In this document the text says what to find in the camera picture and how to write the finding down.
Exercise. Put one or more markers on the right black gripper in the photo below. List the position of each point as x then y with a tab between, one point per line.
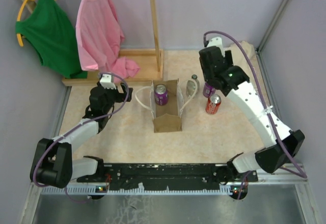
228	58

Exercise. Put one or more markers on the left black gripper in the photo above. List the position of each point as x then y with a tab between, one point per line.
120	96

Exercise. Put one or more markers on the purple can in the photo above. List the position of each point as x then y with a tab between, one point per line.
161	95
208	90

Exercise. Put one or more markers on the red coke can front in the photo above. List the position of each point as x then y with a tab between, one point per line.
213	104

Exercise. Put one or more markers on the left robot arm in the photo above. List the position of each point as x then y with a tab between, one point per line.
53	164

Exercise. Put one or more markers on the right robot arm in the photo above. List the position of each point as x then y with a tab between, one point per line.
281	143

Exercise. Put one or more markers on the brown canvas bag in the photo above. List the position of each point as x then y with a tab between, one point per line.
168	117

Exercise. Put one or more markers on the wooden clothes rack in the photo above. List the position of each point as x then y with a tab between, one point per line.
151	61

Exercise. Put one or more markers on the pink shirt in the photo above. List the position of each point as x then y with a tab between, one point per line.
99	37

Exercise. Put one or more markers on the green shirt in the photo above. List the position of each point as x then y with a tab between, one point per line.
52	35

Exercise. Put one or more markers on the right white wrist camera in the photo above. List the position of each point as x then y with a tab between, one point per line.
216	41

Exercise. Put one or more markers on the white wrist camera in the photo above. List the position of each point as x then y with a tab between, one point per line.
216	41
106	80

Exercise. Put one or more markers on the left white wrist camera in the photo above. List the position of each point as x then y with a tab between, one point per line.
106	80

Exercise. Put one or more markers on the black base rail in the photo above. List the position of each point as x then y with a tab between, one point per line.
163	178

